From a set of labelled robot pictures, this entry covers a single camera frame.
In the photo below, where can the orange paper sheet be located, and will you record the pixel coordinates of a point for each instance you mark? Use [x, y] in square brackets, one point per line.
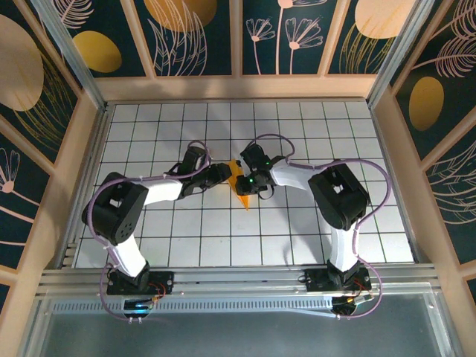
[246, 201]

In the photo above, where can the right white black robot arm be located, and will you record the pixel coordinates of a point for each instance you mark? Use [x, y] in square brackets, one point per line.
[344, 249]

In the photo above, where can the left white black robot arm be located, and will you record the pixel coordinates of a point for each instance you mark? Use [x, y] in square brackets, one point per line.
[128, 256]

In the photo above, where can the white grid mat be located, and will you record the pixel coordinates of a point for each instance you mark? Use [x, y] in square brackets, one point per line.
[223, 245]

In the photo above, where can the grey translucent panel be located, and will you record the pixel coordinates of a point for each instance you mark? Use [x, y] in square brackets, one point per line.
[238, 334]

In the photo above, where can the long aluminium base rail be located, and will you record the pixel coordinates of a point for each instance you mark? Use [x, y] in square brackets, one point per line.
[238, 277]

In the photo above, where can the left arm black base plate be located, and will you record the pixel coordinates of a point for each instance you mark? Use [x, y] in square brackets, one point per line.
[163, 279]

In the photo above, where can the aluminium side rail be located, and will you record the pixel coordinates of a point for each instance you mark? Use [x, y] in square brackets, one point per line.
[383, 130]
[94, 148]

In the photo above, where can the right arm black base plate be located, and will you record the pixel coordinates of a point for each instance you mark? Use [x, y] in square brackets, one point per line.
[316, 280]

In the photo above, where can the aluminium corner post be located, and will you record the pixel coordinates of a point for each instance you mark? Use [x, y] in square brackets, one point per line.
[71, 56]
[398, 56]

